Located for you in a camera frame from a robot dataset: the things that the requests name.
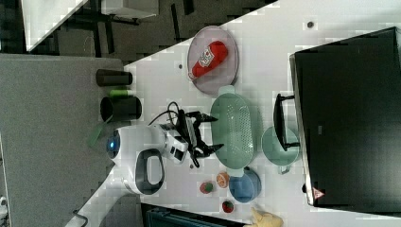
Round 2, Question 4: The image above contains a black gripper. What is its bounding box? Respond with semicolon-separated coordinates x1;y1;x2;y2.
176;110;223;158

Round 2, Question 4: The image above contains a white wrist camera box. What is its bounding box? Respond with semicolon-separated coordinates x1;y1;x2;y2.
165;130;188;165

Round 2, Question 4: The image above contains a red green strawberry toy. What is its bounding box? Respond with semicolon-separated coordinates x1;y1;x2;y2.
200;182;214;194

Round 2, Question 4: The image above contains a green flat spatula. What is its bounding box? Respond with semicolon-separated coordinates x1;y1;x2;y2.
87;116;113;148

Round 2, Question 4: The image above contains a black toaster oven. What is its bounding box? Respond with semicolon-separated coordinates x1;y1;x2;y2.
273;26;401;217

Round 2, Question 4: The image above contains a black cylindrical cup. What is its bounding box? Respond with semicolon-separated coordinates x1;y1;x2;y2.
96;69;132;87

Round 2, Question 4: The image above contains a grey round plate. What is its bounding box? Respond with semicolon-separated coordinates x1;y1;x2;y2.
187;26;239;95

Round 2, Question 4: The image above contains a green bottle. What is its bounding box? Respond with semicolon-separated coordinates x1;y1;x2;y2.
109;90;134;97

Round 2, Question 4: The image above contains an orange slice toy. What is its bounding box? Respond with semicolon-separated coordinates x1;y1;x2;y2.
216;172;230;188

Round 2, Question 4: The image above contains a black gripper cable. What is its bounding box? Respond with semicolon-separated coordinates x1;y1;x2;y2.
148;101;201;168

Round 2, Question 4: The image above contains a dark teal crate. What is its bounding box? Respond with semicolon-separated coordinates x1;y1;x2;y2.
146;208;244;227

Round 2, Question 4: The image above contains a mint green plastic cup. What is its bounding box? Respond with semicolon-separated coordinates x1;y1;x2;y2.
261;127;300;175

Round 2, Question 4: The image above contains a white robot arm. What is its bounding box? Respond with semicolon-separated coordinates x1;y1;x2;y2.
65;110;222;227

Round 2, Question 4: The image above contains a mint green plastic strainer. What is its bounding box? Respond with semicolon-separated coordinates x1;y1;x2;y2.
210;85;256;177

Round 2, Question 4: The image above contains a black pen holder cup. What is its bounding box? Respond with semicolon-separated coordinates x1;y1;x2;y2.
100;96;142;122

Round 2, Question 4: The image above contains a blue plastic bowl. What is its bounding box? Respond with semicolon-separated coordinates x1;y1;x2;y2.
229;166;262;203

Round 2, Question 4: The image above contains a yellow plush toy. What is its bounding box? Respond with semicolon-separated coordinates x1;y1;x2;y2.
243;207;284;227

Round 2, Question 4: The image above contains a red plush ketchup bottle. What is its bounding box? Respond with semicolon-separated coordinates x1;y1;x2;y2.
188;41;228;80

